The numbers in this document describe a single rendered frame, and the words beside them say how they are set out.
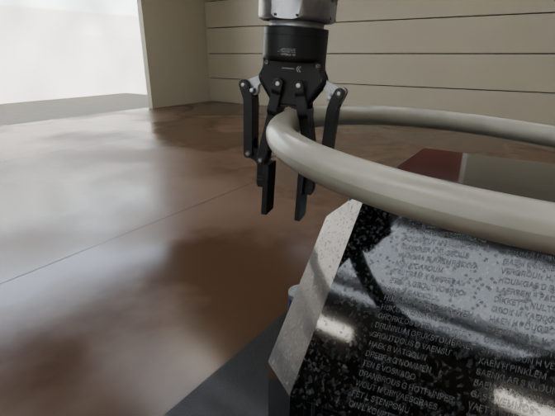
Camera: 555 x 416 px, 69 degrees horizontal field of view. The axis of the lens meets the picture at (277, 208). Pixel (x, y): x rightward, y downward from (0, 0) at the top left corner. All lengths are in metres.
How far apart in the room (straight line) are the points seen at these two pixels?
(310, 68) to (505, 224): 0.31
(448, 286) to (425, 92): 6.53
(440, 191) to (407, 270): 0.33
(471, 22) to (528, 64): 0.99
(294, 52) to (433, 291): 0.35
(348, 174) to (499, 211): 0.10
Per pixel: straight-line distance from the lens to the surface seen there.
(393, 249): 0.60
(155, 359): 1.56
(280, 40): 0.48
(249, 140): 0.53
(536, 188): 0.74
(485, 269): 0.59
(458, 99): 6.94
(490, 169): 0.82
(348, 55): 7.50
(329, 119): 0.49
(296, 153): 0.33
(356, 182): 0.28
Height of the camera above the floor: 1.00
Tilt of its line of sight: 21 degrees down
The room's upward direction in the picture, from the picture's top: straight up
